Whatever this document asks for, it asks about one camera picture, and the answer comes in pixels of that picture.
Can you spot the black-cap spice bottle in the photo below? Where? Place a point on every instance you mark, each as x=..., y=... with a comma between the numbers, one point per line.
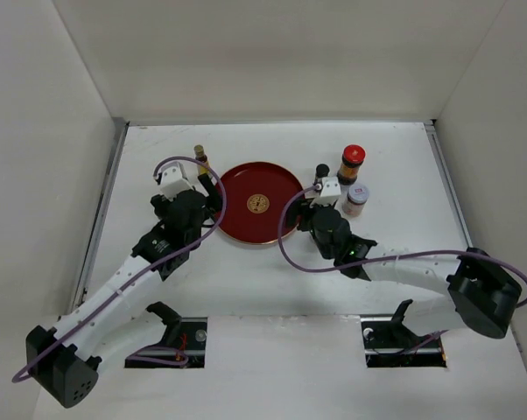
x=321, y=171

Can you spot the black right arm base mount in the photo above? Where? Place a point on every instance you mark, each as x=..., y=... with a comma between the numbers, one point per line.
x=388, y=343

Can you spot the red-lid dark sauce jar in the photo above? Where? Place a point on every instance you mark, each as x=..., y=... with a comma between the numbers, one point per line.
x=352, y=158

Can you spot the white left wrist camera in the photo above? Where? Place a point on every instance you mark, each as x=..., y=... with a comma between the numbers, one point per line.
x=171, y=178

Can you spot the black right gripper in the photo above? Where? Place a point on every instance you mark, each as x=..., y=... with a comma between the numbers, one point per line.
x=305, y=212

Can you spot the small yellow-label brown bottle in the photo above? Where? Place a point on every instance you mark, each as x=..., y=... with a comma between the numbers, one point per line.
x=201, y=156

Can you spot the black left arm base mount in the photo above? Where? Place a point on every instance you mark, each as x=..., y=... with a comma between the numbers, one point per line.
x=181, y=344

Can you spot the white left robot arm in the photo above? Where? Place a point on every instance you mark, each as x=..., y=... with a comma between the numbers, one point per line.
x=66, y=359

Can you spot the white-lid chili paste jar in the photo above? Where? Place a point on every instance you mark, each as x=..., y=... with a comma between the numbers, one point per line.
x=356, y=198

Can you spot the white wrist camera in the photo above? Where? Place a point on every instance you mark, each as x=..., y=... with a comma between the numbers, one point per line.
x=328, y=191
x=171, y=178

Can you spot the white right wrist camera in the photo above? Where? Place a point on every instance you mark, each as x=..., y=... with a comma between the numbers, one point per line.
x=328, y=191

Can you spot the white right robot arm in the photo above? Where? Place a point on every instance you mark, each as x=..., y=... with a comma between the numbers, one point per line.
x=473, y=290

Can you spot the round red lacquer tray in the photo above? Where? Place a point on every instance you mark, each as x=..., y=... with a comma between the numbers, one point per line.
x=256, y=195

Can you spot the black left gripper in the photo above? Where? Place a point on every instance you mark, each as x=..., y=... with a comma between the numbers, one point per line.
x=213, y=199

